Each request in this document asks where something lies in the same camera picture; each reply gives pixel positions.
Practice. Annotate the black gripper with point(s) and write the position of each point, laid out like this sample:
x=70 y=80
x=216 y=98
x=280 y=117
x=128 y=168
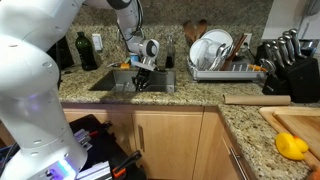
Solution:
x=144 y=75

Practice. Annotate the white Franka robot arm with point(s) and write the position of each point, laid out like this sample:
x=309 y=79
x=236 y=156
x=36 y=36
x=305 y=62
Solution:
x=26 y=100

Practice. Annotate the stainless steel sink basin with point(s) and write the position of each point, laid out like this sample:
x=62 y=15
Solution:
x=160 y=83

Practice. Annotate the soap pump bottle blue label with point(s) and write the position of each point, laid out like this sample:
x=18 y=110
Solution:
x=134 y=58

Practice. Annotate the dark green glass bottle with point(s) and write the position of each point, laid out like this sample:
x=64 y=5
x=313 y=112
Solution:
x=86 y=53

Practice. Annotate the orange sponge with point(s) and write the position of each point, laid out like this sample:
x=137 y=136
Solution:
x=124 y=66

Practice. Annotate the curved steel faucet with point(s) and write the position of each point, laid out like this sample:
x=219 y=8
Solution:
x=142 y=38

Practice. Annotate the wooden cabinet door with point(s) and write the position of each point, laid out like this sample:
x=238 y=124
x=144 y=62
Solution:
x=113 y=130
x=170 y=146

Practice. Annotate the black robot cart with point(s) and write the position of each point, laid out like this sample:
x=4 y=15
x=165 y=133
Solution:
x=103 y=146

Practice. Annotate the wooden spoon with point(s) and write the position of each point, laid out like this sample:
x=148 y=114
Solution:
x=200 y=28
x=189 y=31

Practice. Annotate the aluminium extrusion bar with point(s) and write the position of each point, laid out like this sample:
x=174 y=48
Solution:
x=82 y=138
x=95 y=171

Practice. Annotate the orange and black clamp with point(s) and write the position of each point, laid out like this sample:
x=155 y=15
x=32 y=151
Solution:
x=125 y=164

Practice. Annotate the black kitchen appliance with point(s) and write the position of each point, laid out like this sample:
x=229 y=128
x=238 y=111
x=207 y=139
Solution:
x=65 y=53

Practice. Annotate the metal spoons in rack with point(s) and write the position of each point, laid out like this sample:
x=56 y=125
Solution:
x=220 y=55

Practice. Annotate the grey dish drying rack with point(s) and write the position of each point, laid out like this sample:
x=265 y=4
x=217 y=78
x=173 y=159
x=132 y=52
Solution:
x=226 y=75

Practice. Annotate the large white plate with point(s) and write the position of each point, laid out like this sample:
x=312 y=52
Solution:
x=220 y=36

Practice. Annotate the brown wooden utensils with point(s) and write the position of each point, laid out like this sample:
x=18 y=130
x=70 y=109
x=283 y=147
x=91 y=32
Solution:
x=233 y=53

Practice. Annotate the wooden corner cabinet front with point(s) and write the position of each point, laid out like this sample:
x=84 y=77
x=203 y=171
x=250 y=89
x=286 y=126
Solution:
x=213 y=156

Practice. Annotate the black mug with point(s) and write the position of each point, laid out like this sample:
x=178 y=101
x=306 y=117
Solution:
x=261 y=53

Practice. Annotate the large light wooden cutting board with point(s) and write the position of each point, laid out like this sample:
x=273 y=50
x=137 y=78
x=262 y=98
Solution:
x=271 y=116

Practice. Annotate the black knife block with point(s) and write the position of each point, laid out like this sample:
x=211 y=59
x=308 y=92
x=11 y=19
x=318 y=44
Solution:
x=300 y=80

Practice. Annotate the yellow rubber duck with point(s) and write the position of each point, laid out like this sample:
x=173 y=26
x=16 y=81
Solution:
x=288 y=146

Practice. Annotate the small wooden cutting board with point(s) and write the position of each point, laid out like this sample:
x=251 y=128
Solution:
x=303 y=128

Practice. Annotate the shiny metal container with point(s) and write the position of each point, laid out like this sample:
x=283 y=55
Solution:
x=308 y=46

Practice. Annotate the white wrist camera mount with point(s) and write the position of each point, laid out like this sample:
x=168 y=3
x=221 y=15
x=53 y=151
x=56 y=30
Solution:
x=147 y=66

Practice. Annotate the white wall outlet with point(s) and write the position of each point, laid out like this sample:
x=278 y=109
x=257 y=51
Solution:
x=97 y=42
x=248 y=39

